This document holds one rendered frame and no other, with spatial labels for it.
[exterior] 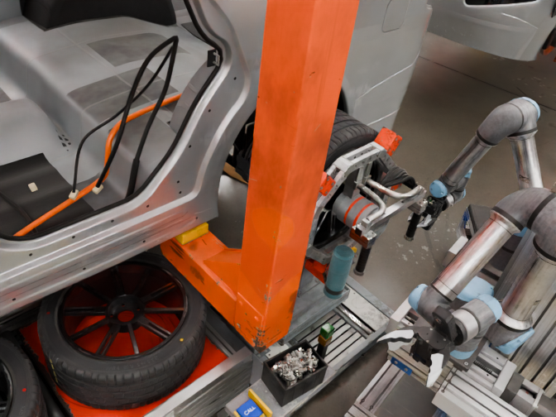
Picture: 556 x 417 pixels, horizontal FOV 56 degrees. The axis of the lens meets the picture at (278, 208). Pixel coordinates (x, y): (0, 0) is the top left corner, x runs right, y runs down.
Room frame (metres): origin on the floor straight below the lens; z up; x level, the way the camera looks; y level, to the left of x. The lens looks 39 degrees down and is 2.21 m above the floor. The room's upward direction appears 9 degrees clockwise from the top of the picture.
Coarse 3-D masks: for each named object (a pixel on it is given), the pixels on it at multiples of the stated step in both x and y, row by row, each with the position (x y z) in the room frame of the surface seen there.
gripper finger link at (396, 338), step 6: (402, 330) 0.81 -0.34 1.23; (408, 330) 0.81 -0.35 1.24; (384, 336) 0.79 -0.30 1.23; (390, 336) 0.78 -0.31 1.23; (396, 336) 0.78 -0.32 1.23; (402, 336) 0.79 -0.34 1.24; (408, 336) 0.79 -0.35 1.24; (378, 342) 0.77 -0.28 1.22; (384, 342) 0.77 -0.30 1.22; (390, 342) 0.79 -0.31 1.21; (396, 342) 0.79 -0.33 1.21; (402, 342) 0.79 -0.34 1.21; (408, 342) 0.78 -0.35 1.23; (390, 348) 0.79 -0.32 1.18; (396, 348) 0.79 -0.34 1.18
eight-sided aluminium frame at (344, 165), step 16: (368, 144) 1.82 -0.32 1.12; (336, 160) 1.68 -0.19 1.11; (352, 160) 1.69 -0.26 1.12; (368, 160) 1.74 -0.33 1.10; (384, 160) 1.83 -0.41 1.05; (336, 176) 1.62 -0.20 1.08; (384, 176) 1.95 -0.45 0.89; (320, 208) 1.55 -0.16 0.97; (336, 240) 1.78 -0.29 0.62; (352, 240) 1.79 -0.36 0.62; (320, 256) 1.61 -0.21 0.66
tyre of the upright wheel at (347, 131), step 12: (336, 120) 1.87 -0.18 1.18; (348, 120) 1.91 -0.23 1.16; (336, 132) 1.79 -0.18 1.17; (348, 132) 1.79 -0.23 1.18; (360, 132) 1.82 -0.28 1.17; (372, 132) 1.88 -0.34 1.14; (336, 144) 1.72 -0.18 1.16; (348, 144) 1.76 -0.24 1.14; (360, 144) 1.83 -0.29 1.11; (336, 156) 1.72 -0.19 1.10; (324, 168) 1.67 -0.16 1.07; (348, 228) 1.89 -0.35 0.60
